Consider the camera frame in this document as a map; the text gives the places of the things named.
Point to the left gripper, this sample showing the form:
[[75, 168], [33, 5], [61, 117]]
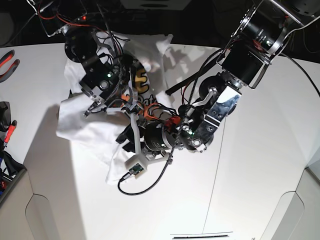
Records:
[[140, 140]]

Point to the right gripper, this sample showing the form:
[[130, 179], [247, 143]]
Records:
[[123, 104]]

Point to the white printed t-shirt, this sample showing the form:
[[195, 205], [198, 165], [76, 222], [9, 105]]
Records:
[[98, 132]]

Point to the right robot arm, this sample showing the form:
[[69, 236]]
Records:
[[109, 71]]

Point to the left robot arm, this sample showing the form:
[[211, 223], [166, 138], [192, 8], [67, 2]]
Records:
[[262, 34]]

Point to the white box at top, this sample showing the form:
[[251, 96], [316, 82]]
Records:
[[172, 5]]

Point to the black power strip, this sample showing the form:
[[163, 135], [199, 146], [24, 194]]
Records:
[[114, 17]]

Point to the black clamp at left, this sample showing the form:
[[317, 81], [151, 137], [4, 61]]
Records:
[[5, 116]]

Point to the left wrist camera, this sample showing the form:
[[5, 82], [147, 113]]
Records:
[[137, 165]]

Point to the orange handled tool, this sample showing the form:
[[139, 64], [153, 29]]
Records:
[[9, 133]]

